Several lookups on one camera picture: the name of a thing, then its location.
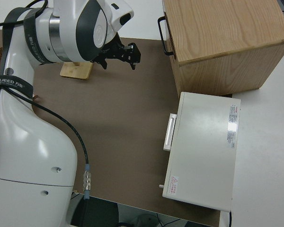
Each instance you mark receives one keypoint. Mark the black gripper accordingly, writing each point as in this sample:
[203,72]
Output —
[112,50]

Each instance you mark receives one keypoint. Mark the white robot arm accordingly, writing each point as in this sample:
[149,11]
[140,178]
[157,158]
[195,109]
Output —
[33,153]

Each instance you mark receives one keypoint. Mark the wooden mug rack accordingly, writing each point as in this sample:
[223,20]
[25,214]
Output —
[75,72]

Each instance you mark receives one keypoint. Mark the brown table mat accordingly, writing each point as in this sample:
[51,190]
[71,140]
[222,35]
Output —
[132,106]

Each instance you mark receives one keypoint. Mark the light wooden cabinet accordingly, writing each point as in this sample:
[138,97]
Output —
[227,35]

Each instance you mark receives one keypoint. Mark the white toaster oven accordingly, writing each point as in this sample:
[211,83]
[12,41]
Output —
[203,142]

